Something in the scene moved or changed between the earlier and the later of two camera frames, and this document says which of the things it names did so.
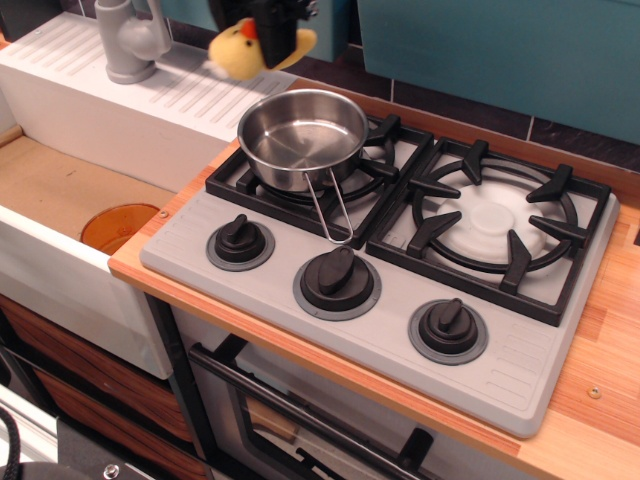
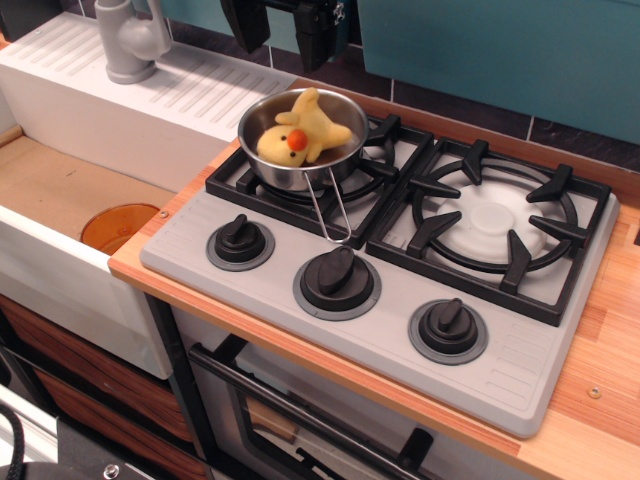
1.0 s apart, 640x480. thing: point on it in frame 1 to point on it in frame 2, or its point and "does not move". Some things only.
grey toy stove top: x=377 y=313 does not move
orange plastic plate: x=110 y=228 does not move
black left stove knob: x=240 y=245 does not move
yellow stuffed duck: x=236 y=52 to x=298 y=135
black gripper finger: x=277 y=22 to x=317 y=24
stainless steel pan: x=305 y=136 does not move
